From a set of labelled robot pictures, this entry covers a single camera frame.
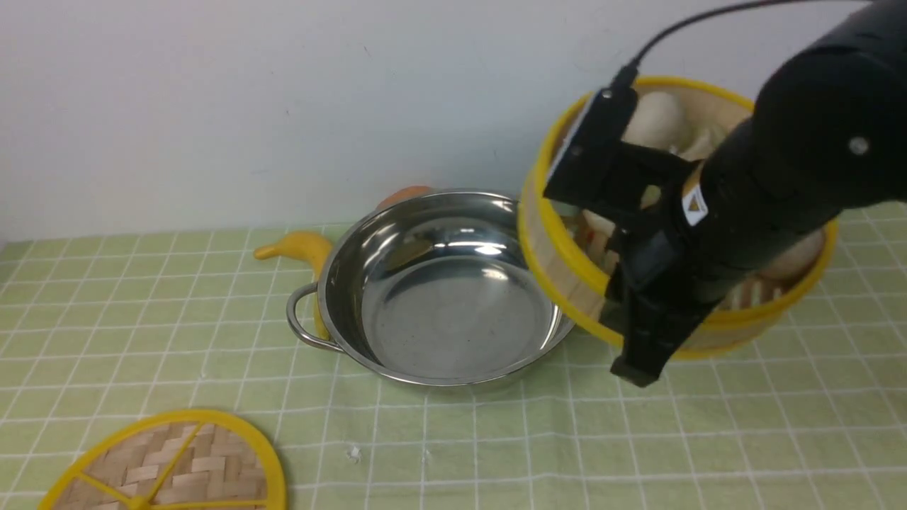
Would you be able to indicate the bamboo steamer basket yellow rim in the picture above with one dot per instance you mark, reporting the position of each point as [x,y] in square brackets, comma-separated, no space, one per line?
[571,280]

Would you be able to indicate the green checkered tablecloth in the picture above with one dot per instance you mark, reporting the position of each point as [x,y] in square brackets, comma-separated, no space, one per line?
[97,332]

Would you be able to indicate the yellow banana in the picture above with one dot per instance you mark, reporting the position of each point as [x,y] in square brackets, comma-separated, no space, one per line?
[313,249]

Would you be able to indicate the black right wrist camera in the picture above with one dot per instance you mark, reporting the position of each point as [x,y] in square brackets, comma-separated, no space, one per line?
[596,170]

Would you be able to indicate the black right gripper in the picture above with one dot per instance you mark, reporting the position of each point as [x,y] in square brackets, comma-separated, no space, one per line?
[671,278]

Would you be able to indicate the stainless steel pot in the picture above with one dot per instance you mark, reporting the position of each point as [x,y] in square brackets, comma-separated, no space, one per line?
[433,291]

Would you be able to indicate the woven bamboo steamer lid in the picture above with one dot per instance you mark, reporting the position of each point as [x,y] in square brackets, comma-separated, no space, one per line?
[184,459]

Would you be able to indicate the orange fruit behind pot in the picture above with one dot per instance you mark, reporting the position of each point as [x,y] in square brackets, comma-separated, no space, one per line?
[403,194]

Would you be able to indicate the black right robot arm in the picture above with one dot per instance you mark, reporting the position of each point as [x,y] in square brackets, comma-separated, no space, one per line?
[827,134]

